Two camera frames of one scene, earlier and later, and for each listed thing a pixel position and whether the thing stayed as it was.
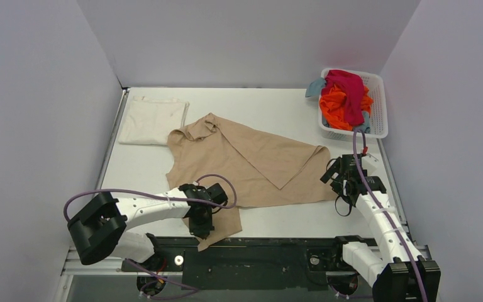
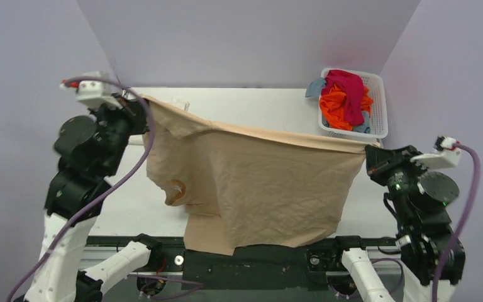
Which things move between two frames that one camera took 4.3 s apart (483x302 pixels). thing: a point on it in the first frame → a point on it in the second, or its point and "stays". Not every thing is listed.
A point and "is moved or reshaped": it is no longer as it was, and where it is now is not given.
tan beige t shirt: [255, 172] is moved or reshaped
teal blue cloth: [315, 88] stays
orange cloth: [333, 102] stays
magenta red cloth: [351, 85] stays
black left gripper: [202, 224] → [135, 115]
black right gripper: [338, 174] → [380, 162]
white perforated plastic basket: [375, 83] stays
